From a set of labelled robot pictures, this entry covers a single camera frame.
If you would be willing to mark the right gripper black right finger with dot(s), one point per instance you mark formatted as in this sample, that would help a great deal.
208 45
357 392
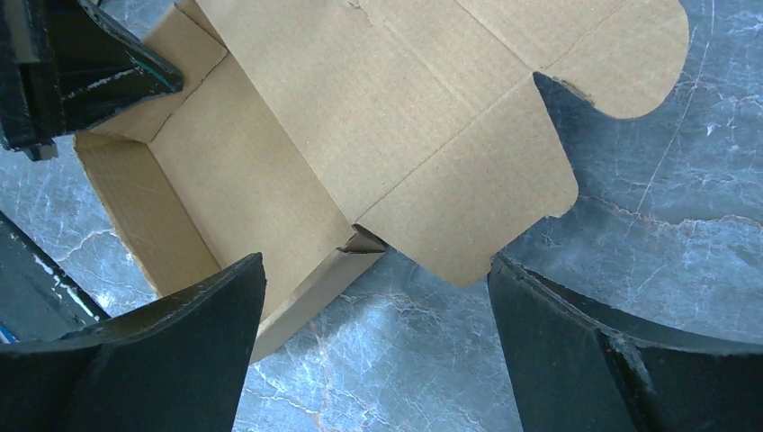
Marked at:
577 364

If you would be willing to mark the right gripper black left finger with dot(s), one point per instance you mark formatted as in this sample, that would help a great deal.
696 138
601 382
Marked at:
176 364

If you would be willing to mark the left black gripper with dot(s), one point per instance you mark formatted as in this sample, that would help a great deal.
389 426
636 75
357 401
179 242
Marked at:
67 66

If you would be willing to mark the brown cardboard box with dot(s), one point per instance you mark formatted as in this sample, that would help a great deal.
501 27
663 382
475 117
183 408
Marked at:
318 133

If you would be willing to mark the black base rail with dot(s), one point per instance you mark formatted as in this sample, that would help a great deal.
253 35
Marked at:
39 300

